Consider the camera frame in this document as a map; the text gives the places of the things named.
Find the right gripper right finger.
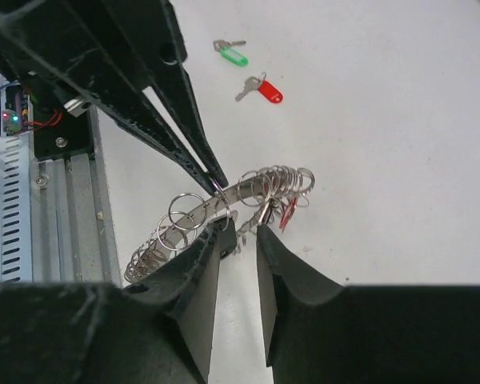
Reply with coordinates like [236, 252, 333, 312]
[256, 226, 480, 383]

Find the red tag key on disc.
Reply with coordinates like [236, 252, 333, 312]
[279, 196, 299, 233]

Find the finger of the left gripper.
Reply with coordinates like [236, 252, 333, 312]
[0, 1, 216, 194]
[104, 1, 228, 187]

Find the black tag key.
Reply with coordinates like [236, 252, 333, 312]
[221, 199, 281, 258]

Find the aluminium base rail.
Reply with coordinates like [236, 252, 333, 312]
[30, 108, 122, 286]

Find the metal disc with keyrings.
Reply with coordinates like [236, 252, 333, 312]
[123, 165, 316, 283]

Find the green tag key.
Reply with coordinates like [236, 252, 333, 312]
[213, 39, 249, 67]

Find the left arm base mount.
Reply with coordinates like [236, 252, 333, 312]
[0, 75, 94, 160]

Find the white slotted cable duct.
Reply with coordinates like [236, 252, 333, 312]
[0, 75, 35, 283]

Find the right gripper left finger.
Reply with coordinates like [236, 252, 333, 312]
[0, 218, 237, 383]

